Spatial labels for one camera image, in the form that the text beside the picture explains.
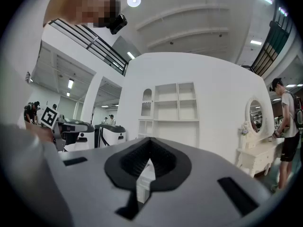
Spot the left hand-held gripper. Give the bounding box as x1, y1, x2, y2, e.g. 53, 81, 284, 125
40, 106, 67, 152

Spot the white flower bouquet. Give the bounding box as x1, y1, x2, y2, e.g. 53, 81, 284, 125
239, 121, 251, 137

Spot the person's left forearm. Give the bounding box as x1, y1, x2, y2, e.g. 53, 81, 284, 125
25, 122, 54, 143

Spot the white and black robot machine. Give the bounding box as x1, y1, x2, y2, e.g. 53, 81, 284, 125
58, 117, 95, 152
94, 123, 127, 148

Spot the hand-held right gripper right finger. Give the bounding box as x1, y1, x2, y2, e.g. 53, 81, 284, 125
134, 137, 273, 227

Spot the white cabinet with shelves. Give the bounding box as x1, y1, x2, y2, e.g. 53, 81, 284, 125
138, 81, 200, 148

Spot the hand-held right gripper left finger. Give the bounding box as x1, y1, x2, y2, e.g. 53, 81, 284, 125
45, 137, 152, 227

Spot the black head-mounted camera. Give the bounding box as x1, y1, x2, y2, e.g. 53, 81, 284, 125
109, 13, 128, 35

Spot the black balcony railing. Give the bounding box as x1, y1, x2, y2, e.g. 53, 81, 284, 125
250, 7, 294, 78
48, 18, 130, 77

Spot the person's light clothing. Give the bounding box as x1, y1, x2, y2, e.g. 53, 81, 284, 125
4, 0, 52, 130

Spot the person's head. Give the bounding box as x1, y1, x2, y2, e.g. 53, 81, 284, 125
43, 0, 121, 29

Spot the white vanity table with mirror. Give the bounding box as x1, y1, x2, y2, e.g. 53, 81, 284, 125
236, 96, 286, 177

